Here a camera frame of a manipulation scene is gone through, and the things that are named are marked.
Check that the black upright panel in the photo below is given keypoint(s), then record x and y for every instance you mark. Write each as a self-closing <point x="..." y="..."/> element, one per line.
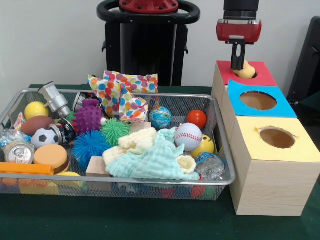
<point x="307" y="62"/>

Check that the wooden three-hole box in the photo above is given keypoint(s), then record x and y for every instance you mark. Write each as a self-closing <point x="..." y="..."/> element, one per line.
<point x="270" y="185"/>

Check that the pale yellow muslin cloth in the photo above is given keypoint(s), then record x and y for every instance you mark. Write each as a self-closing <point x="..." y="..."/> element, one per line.
<point x="135" y="141"/>

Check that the teal muslin cloth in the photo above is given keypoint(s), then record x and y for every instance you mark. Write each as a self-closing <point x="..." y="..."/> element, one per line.
<point x="155" y="162"/>

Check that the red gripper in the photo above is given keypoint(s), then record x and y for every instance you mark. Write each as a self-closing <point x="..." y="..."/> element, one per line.
<point x="238" y="31"/>

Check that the brown toy football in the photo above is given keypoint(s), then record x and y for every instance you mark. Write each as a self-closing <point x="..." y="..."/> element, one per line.
<point x="37" y="125"/>

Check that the plain yellow ball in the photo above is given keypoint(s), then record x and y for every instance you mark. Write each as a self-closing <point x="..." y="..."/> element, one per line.
<point x="36" y="110"/>

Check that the purple knobbly toy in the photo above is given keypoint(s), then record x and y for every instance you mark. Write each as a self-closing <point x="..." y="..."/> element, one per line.
<point x="87" y="116"/>

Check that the orange foam disc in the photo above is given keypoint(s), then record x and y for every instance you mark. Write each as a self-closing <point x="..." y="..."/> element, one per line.
<point x="50" y="155"/>

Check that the dark green side-table cloth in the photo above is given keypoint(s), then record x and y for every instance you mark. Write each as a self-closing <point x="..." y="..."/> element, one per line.
<point x="312" y="107"/>

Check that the white baseball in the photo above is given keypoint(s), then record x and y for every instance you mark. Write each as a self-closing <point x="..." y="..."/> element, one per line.
<point x="188" y="137"/>

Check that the blue green globe ball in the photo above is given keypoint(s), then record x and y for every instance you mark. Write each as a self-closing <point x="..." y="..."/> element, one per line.
<point x="160" y="118"/>

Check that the shallow mesh bin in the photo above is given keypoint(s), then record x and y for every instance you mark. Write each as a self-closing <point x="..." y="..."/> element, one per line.
<point x="150" y="193"/>

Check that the red orange ball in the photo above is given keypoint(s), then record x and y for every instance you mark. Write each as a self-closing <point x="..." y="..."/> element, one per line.
<point x="197" y="119"/>

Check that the green spiky ball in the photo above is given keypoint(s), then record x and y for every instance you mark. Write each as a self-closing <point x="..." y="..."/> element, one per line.
<point x="116" y="131"/>

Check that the blue spiky ball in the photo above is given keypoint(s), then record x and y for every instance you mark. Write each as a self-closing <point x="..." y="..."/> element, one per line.
<point x="91" y="147"/>

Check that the dark green table cloth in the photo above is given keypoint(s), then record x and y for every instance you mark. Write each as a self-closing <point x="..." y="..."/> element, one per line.
<point x="125" y="220"/>

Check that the yellow ball with black band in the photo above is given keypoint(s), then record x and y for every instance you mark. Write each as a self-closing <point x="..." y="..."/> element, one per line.
<point x="206" y="147"/>

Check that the yellow plush duck toy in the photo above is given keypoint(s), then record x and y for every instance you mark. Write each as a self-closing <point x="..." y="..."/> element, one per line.
<point x="248" y="70"/>

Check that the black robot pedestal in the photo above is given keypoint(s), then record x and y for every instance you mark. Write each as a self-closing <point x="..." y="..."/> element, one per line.
<point x="150" y="50"/>

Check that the orange toy brick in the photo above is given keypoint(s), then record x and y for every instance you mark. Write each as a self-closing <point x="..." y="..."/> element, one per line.
<point x="25" y="168"/>

